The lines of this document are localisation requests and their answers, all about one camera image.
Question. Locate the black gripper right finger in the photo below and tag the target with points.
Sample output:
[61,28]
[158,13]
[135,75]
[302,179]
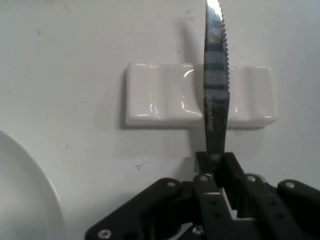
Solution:
[262,200]

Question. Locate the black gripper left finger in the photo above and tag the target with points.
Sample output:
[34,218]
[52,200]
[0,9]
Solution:
[150,200]

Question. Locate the steel serrated knife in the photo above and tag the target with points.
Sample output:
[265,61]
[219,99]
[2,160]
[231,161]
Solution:
[215,75]

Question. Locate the white ceramic cutlery rest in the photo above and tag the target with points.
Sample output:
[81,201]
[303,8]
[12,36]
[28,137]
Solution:
[162,95]

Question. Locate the white round plate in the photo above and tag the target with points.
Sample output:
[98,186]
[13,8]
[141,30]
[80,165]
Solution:
[22,187]

